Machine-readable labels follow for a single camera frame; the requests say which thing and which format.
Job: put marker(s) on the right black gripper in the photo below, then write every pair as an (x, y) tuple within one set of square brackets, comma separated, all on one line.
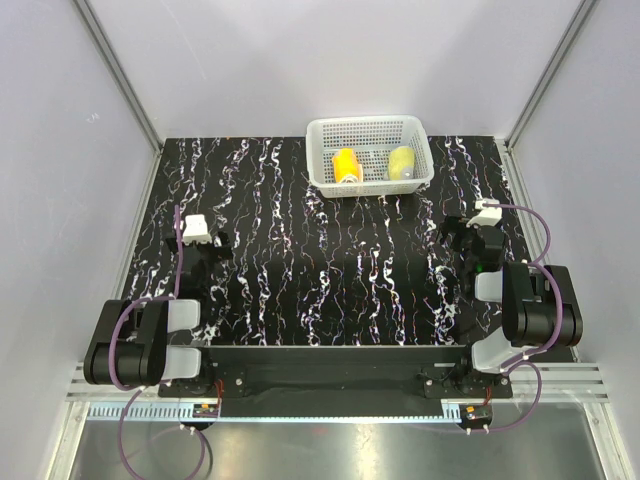
[(455, 224)]

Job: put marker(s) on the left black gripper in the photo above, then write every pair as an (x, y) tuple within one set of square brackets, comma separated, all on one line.
[(220, 252)]

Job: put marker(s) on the grey towel yellow frog print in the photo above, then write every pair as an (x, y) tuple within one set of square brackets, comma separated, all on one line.
[(401, 164)]

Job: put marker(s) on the white plastic mesh basket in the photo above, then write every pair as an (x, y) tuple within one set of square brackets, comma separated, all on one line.
[(372, 140)]

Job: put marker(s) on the grey and orange towel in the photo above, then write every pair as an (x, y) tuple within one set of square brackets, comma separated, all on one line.
[(347, 168)]

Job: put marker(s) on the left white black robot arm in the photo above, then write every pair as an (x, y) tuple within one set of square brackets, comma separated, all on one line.
[(130, 344)]

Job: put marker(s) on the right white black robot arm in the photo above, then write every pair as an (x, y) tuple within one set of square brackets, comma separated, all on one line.
[(539, 307)]

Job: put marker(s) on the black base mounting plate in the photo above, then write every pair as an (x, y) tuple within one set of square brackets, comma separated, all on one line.
[(362, 376)]

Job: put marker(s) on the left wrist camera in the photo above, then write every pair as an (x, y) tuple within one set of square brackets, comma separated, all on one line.
[(196, 230)]

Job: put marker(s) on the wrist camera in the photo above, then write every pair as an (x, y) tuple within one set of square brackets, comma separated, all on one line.
[(196, 230), (487, 212)]

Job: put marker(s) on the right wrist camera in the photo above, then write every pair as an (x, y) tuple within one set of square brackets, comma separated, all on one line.
[(487, 212)]

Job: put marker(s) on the white slotted cable duct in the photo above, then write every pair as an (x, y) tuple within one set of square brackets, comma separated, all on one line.
[(421, 411)]

